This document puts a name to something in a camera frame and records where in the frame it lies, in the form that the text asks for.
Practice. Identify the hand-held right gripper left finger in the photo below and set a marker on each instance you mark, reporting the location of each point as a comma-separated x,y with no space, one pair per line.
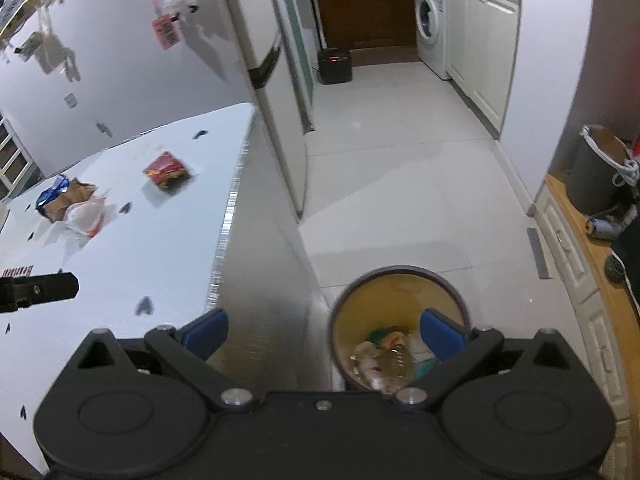
205,334

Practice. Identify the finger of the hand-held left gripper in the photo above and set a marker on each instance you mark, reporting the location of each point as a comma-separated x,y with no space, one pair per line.
45,287

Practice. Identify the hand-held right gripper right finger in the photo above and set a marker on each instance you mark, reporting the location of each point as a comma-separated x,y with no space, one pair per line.
442,339

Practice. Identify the white and orange plastic wrapper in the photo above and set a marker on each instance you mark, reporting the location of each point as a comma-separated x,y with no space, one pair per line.
87,217

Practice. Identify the blue snack packet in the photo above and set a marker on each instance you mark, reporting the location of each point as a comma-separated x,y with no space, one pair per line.
50,195

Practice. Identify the brown paper bag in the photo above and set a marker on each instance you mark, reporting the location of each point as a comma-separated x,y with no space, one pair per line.
72,197

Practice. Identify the brown-rimmed beige waste bin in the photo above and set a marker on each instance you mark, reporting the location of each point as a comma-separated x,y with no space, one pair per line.
350,310

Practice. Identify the red snack packet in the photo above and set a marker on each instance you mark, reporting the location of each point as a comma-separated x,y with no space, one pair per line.
167,170

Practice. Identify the clear plastic bottle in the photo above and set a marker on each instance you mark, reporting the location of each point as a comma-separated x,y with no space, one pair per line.
397,365

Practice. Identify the silver-sided white table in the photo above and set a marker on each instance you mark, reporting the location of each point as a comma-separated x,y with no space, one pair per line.
150,240

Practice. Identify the white drawer cabinet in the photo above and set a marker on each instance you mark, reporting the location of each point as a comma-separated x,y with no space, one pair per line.
15,160

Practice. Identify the low white wood-topped cabinet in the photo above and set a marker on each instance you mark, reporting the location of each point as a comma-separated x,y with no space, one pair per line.
575,285

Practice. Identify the small black wheel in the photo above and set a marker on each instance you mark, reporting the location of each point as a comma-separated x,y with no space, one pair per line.
616,267

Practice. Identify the dark bear print cloth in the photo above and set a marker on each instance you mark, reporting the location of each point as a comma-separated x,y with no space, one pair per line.
631,270

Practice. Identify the grey bucket with white liner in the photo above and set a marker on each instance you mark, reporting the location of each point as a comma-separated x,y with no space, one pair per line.
595,170

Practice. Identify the white refrigerator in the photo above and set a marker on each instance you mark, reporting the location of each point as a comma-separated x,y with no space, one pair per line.
270,85

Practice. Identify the pink hanging tag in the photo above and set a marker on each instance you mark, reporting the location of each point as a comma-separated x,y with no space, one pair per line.
166,32

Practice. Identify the black floor heater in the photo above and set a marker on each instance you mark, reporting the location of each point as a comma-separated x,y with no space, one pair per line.
335,66

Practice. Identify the white kitchen cabinets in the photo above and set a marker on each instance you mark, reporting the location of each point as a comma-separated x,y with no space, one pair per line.
482,45

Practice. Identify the white washing machine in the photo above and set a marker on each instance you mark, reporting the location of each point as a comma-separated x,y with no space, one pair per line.
431,25

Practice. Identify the white fluffy sheep toy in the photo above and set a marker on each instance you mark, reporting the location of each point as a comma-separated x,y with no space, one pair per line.
180,1

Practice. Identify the brown wooden door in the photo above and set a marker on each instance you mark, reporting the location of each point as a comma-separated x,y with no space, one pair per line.
370,15

